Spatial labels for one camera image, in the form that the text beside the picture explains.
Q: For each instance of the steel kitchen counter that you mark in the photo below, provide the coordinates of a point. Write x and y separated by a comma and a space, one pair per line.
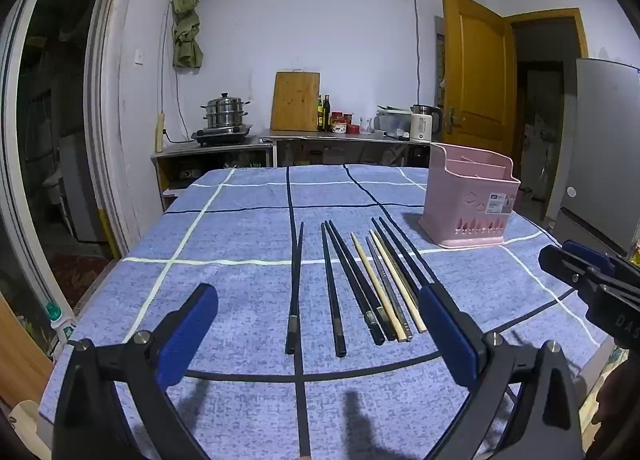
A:
325, 136

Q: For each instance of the blue checked tablecloth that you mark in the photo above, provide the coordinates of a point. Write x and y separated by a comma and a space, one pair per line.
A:
225, 265

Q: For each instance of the pink plastic utensil basket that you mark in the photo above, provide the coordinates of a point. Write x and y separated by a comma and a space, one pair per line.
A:
465, 210

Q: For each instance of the white doorway frame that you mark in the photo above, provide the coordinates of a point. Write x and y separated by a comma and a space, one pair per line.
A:
107, 89

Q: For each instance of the dark sauce bottle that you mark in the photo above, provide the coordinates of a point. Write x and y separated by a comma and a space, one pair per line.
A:
327, 114

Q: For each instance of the white electric kettle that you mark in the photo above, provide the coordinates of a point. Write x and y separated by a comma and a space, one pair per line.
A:
421, 127

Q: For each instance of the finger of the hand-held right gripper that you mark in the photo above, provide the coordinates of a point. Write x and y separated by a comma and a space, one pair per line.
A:
560, 262
590, 255

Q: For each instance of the yellow wooden door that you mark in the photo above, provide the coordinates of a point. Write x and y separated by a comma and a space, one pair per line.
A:
480, 64

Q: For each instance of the grey metal chopstick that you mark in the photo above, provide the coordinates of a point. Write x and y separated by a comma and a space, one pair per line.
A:
389, 290

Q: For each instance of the black chopstick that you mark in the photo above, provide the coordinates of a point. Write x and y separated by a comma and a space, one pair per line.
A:
354, 285
295, 290
364, 285
400, 255
332, 290
407, 250

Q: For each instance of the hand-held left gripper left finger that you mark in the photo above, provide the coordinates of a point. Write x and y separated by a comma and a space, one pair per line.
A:
187, 335

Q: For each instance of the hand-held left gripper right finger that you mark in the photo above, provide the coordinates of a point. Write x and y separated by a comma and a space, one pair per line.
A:
450, 335

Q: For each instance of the wooden cutting board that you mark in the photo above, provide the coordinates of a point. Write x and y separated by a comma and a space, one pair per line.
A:
295, 102

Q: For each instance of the beige power strip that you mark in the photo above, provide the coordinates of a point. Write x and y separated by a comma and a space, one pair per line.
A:
160, 134

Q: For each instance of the steel steamer pot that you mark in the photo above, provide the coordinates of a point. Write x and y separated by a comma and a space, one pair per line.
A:
225, 112

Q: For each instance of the person's right forearm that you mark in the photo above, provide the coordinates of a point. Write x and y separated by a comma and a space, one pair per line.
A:
620, 405

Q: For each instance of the white dish container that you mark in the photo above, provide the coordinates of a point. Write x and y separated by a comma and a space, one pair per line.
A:
392, 122

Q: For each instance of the green capped bottle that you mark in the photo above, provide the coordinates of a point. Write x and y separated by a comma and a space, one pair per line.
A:
52, 312

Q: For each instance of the green knotted curtain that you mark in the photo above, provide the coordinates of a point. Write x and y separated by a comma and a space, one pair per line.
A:
187, 29

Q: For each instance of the clear drinking glass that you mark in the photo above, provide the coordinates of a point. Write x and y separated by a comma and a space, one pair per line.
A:
368, 126

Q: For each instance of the small red container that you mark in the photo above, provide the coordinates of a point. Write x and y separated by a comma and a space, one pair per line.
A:
353, 129

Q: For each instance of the yellow door frame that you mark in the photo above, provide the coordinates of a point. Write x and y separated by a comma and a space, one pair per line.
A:
550, 14

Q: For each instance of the white wall switch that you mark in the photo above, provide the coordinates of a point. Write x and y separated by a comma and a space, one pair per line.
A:
139, 55

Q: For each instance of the beige wooden chopstick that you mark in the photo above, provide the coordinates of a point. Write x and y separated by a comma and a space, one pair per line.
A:
379, 290
402, 290

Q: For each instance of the red lidded jar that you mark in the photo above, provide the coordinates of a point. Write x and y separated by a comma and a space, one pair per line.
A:
338, 123

